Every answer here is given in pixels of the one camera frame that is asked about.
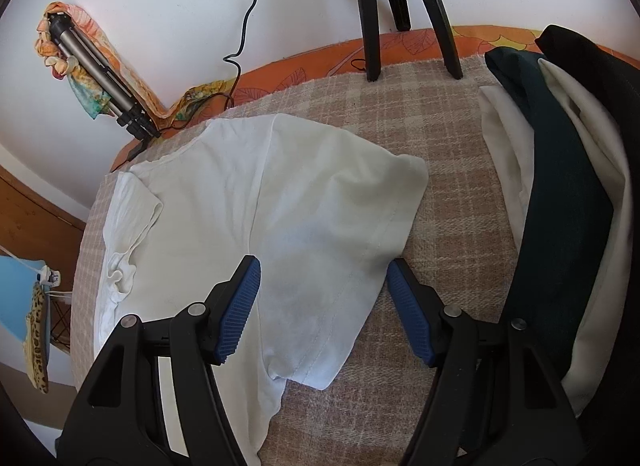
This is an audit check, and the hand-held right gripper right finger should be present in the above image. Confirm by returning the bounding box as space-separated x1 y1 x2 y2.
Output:
386 258 591 466

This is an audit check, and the dark teal garment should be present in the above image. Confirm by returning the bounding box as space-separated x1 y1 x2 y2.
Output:
484 46 616 379

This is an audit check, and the beige plaid blanket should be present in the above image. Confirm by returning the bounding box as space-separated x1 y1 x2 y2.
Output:
70 53 566 466

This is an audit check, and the floral scarf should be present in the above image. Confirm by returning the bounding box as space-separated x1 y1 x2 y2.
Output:
34 2 236 133

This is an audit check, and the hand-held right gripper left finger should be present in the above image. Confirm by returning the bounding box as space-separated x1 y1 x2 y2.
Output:
55 255 263 466

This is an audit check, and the white garment with straps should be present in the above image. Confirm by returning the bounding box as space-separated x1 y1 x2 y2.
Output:
477 58 633 417

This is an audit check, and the leopard print cloth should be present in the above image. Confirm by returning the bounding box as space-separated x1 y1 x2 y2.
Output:
24 290 52 393

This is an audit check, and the black cable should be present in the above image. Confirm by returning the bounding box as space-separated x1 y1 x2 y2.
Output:
117 0 273 163

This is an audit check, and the orange leaf-print sheet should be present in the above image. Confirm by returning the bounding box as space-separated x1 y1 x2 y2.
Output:
111 24 640 171

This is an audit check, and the folded silver tripod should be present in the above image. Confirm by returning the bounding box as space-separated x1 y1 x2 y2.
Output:
34 13 162 141

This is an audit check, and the black garment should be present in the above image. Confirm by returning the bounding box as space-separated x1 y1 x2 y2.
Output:
535 24 640 157

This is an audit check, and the wooden panel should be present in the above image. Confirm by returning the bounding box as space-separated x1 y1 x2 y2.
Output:
0 165 87 267

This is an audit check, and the white t-shirt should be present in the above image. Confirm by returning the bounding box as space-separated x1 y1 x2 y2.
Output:
92 113 430 466

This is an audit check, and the light blue board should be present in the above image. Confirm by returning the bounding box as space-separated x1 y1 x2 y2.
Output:
0 256 43 344

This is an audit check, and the black mini tripod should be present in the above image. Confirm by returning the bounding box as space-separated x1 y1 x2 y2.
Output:
347 0 463 82

